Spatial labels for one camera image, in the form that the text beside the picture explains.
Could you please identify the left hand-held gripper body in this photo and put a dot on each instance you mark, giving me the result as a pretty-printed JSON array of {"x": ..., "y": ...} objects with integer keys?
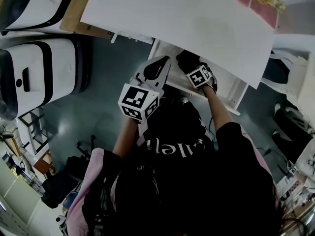
[{"x": 133, "y": 99}]

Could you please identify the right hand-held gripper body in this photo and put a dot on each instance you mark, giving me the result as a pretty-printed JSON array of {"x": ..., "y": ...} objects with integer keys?
[{"x": 199, "y": 77}]

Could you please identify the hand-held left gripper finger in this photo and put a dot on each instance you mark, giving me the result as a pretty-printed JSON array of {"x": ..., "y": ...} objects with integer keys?
[
  {"x": 161, "y": 77},
  {"x": 140, "y": 69}
]

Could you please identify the black cloth item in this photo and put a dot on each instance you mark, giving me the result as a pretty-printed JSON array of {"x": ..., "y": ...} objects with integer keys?
[{"x": 187, "y": 60}]

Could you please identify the person's left forearm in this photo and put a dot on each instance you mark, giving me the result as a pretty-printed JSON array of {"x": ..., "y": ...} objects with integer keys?
[{"x": 125, "y": 139}]

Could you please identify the person's right forearm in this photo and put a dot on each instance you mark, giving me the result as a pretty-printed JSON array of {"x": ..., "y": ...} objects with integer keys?
[{"x": 219, "y": 112}]

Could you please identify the white desk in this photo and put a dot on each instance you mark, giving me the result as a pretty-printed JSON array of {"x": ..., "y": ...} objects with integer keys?
[{"x": 172, "y": 16}]

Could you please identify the person's white sneaker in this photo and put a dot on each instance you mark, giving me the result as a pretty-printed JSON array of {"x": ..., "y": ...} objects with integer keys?
[{"x": 183, "y": 100}]

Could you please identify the white black wheeled machine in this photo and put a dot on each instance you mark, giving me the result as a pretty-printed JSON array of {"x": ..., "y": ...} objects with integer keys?
[
  {"x": 61, "y": 65},
  {"x": 32, "y": 6}
]

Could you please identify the brown cardboard box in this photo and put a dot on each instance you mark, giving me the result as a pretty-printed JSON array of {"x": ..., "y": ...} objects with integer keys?
[{"x": 73, "y": 21}]

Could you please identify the person's black printed shirt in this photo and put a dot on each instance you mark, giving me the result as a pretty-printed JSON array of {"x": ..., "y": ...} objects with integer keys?
[{"x": 177, "y": 176}]

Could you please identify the pink box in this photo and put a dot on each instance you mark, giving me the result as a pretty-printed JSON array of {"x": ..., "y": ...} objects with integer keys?
[{"x": 263, "y": 8}]

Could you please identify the black fabric bag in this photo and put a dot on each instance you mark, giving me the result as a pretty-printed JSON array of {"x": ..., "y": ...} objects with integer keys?
[{"x": 59, "y": 183}]

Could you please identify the person's pink jacket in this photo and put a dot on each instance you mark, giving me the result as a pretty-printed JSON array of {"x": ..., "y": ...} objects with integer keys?
[{"x": 78, "y": 205}]

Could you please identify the black frame glass table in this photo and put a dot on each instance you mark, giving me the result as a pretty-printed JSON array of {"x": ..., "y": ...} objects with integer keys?
[{"x": 34, "y": 131}]

